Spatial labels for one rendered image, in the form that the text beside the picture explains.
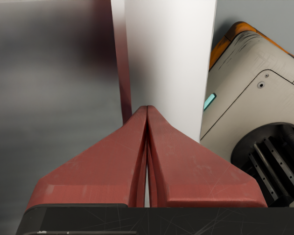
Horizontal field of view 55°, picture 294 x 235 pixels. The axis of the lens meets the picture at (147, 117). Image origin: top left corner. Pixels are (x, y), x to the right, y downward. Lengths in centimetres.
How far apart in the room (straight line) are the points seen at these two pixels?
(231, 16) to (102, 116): 101
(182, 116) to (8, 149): 10
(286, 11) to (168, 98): 109
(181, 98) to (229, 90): 78
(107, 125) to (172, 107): 4
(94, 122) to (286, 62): 85
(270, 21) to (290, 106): 34
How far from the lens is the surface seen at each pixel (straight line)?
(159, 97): 15
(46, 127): 16
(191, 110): 16
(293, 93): 103
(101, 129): 16
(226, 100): 94
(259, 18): 118
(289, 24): 125
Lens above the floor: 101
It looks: 54 degrees down
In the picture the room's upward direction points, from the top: 169 degrees clockwise
